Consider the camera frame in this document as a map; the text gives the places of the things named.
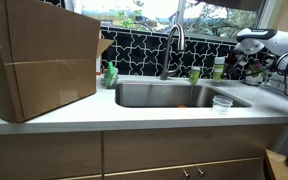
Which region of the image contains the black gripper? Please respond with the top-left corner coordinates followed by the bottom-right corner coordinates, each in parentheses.
top-left (224, 37), bottom-right (267, 77)

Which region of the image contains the stainless steel sink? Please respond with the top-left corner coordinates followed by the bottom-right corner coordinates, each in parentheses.
top-left (114, 82), bottom-right (253, 109)

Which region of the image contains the green leafy plant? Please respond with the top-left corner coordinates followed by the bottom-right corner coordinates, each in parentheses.
top-left (247, 59), bottom-right (268, 76)

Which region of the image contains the white plant pot black saucer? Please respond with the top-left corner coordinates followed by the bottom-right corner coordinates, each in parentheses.
top-left (247, 68), bottom-right (268, 85)

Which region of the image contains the grey dish drying rack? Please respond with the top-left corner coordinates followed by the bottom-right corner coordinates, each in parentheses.
top-left (262, 71), bottom-right (288, 103)

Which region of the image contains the brushed steel faucet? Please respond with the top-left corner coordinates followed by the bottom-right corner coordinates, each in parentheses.
top-left (159, 23), bottom-right (186, 81)

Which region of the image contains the wide wooden drawer front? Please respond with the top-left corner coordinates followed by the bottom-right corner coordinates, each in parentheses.
top-left (103, 124), bottom-right (285, 174)

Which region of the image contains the kitchen window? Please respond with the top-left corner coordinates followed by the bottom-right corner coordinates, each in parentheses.
top-left (65, 0), bottom-right (272, 39)

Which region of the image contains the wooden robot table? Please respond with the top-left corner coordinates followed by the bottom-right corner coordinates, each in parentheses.
top-left (263, 148), bottom-right (288, 180)

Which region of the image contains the white paper board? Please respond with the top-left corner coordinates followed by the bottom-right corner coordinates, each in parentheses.
top-left (95, 55), bottom-right (103, 75)

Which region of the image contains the brown cardboard box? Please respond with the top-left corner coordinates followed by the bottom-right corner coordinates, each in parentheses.
top-left (0, 0), bottom-right (115, 124)

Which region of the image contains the wooden cabinet front with handle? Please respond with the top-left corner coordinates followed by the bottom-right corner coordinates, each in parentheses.
top-left (0, 131), bottom-right (102, 180)

